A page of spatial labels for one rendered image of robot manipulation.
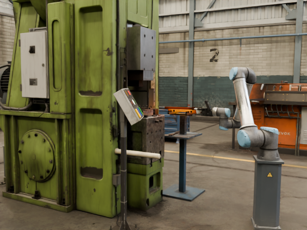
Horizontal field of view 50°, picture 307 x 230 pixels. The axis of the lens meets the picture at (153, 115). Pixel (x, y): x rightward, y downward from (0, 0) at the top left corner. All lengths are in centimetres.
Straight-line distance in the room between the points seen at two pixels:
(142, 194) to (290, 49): 790
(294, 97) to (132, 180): 367
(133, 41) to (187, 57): 813
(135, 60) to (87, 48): 47
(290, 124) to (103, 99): 407
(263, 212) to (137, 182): 118
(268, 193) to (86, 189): 166
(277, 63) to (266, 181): 766
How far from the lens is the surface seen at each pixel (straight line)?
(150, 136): 320
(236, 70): 306
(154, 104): 364
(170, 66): 1149
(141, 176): 325
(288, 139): 637
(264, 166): 297
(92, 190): 325
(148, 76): 323
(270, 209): 309
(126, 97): 253
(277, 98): 618
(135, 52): 314
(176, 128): 689
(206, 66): 1096
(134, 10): 337
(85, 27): 326
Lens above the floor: 125
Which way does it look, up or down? 6 degrees down
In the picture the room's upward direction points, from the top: straight up
